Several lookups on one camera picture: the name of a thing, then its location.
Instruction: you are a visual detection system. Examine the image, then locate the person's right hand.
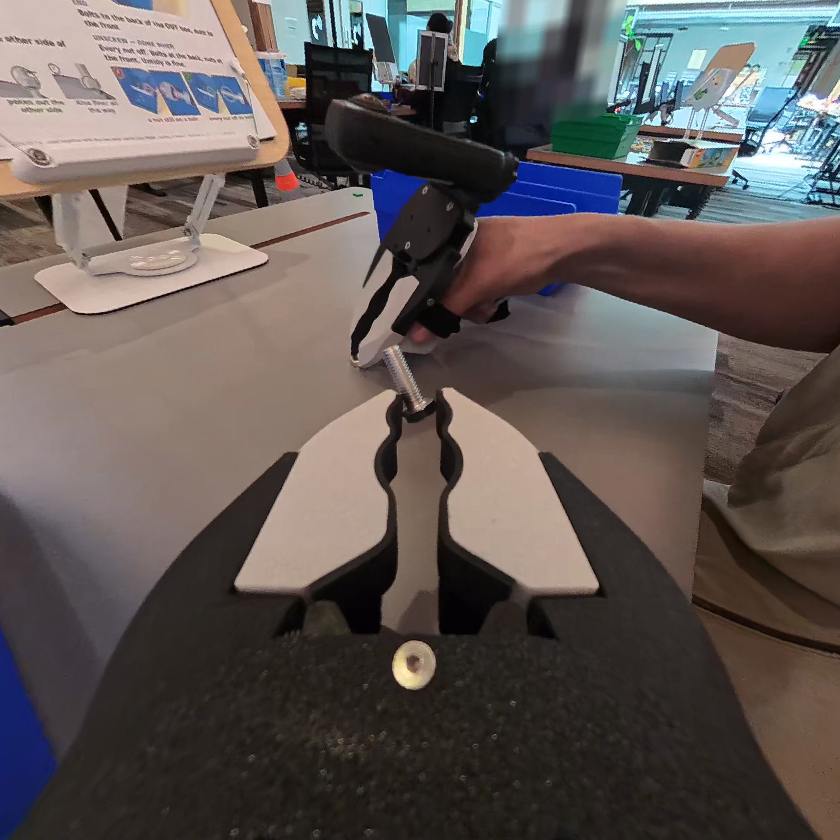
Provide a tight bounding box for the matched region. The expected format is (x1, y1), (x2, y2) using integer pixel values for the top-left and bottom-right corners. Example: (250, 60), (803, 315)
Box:
(410, 214), (586, 346)

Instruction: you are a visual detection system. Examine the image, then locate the black office chair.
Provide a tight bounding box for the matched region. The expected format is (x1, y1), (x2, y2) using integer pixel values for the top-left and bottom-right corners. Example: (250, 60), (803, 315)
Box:
(305, 42), (376, 172)

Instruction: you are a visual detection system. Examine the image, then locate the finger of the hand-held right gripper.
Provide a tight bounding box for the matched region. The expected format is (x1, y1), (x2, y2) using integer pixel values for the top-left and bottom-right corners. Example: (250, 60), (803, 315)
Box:
(350, 243), (399, 367)
(365, 269), (442, 372)

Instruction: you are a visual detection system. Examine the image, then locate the brown wooden table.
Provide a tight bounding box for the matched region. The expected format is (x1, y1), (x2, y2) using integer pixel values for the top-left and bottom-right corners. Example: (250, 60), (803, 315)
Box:
(525, 142), (746, 219)

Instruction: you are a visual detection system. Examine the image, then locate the person's right forearm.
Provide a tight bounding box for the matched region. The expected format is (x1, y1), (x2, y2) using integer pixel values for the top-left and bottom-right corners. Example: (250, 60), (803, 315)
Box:
(575, 210), (840, 353)

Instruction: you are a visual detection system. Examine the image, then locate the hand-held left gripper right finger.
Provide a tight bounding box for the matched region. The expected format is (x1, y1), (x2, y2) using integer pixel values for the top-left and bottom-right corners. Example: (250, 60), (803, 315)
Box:
(434, 389), (602, 624)

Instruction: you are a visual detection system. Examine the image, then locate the tan document stand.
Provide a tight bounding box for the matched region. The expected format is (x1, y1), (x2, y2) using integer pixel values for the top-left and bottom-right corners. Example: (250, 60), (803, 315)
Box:
(680, 42), (760, 135)

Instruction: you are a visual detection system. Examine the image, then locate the white instruction board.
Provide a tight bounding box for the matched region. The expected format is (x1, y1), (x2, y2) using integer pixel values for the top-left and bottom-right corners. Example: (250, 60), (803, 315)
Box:
(0, 0), (279, 185)

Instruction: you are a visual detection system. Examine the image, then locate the green storage bin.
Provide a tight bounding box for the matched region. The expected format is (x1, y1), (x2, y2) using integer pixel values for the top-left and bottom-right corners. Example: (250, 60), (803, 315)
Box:
(550, 115), (645, 160)

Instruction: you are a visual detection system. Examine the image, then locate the white document stand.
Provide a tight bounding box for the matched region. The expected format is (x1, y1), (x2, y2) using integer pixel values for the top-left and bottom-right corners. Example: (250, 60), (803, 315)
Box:
(36, 178), (270, 316)

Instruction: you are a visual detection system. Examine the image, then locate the instruction sheet on stand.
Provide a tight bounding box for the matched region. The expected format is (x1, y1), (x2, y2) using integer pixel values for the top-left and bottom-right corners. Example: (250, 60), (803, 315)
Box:
(0, 0), (292, 202)

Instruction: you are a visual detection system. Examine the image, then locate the silver bolt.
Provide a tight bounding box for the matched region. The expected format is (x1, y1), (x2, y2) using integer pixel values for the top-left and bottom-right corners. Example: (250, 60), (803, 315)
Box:
(384, 344), (437, 418)

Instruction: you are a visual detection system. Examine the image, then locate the blue divided storage bin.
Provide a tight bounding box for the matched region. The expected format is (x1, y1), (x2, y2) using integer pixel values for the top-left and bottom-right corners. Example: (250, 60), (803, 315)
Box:
(0, 628), (60, 821)

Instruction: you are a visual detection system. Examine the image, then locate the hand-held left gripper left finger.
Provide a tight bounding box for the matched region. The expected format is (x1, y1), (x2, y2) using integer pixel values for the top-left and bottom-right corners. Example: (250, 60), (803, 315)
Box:
(235, 392), (403, 626)

